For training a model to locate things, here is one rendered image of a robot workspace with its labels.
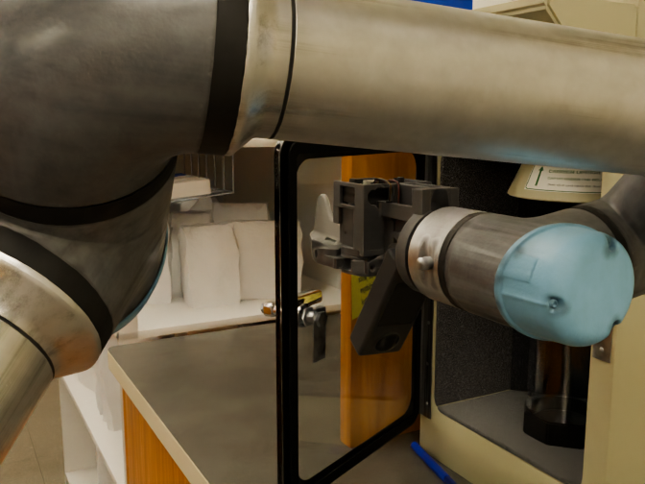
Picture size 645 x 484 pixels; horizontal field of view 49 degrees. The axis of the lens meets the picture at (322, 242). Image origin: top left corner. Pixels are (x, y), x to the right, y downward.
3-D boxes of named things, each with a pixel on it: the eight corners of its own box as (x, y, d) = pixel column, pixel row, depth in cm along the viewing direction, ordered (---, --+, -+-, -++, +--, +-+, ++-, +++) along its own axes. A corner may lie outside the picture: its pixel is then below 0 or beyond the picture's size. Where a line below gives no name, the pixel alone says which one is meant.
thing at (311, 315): (328, 358, 76) (328, 306, 75) (317, 364, 75) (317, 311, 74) (314, 354, 78) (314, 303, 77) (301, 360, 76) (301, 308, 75)
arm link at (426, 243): (513, 304, 55) (428, 318, 52) (475, 292, 59) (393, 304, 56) (518, 208, 54) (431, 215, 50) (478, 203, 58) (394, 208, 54)
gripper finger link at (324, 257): (341, 234, 71) (389, 248, 64) (341, 252, 72) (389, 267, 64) (298, 237, 69) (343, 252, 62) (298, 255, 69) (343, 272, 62)
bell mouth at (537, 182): (578, 186, 97) (580, 145, 96) (699, 199, 82) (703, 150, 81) (476, 192, 89) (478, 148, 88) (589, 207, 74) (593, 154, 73)
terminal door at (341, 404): (418, 420, 100) (425, 132, 94) (283, 517, 76) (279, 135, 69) (414, 419, 101) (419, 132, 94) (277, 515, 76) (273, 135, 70)
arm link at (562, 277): (650, 333, 46) (554, 372, 43) (527, 297, 56) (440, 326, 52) (648, 214, 45) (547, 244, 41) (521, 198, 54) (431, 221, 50)
